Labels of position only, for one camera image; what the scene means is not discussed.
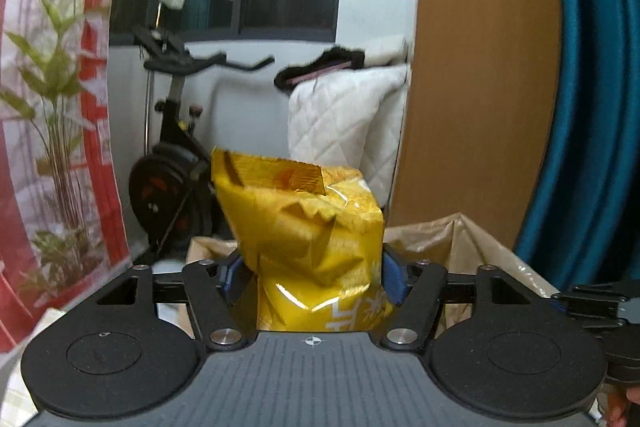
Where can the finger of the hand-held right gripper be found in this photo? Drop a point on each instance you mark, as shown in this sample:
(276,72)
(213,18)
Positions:
(595,302)

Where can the wooden panel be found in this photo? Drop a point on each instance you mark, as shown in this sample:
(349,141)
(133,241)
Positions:
(480,82)

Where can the teal curtain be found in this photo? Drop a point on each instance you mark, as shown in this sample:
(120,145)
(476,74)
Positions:
(600,107)

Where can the printed cloth backdrop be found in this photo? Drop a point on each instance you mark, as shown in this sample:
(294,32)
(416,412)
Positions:
(50,107)

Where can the person's right hand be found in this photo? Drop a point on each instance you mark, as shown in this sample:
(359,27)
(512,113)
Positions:
(625,407)

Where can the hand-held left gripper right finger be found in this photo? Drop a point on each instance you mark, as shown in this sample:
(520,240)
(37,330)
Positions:
(392,279)

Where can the white quilted blanket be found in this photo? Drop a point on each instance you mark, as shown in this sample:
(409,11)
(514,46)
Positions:
(340,122)

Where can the yellow snack bag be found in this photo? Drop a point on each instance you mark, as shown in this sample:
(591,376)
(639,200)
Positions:
(300,232)

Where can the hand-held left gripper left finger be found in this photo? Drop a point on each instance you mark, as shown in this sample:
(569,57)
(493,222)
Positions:
(231,279)

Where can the brown paper bag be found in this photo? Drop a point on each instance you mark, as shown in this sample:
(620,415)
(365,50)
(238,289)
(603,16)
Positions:
(475,242)

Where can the black exercise bike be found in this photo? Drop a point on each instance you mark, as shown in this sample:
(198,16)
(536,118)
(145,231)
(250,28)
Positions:
(170,167)

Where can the black garment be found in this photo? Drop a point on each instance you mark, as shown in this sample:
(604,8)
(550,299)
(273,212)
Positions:
(320,64)

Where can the checked tablecloth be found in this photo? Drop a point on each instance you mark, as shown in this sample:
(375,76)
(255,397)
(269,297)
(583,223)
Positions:
(15,387)

